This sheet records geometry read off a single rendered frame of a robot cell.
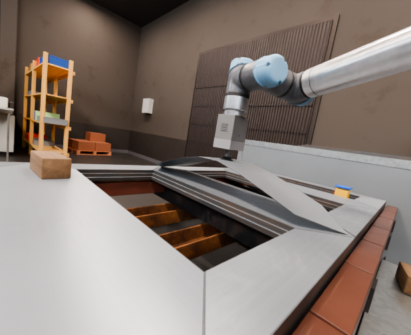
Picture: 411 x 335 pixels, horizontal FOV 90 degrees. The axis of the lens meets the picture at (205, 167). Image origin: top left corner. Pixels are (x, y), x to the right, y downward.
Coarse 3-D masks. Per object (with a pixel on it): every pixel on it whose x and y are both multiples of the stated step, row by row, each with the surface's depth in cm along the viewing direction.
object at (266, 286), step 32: (192, 192) 64; (224, 192) 64; (256, 224) 48; (288, 224) 44; (256, 256) 29; (288, 256) 30; (320, 256) 32; (224, 288) 22; (256, 288) 22; (288, 288) 23; (320, 288) 27; (224, 320) 18; (256, 320) 18; (288, 320) 20
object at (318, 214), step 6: (306, 210) 47; (312, 210) 49; (318, 210) 50; (324, 210) 52; (300, 216) 43; (306, 216) 44; (312, 216) 45; (318, 216) 47; (324, 216) 48; (330, 216) 50; (318, 222) 44; (324, 222) 45; (330, 222) 46; (336, 222) 48
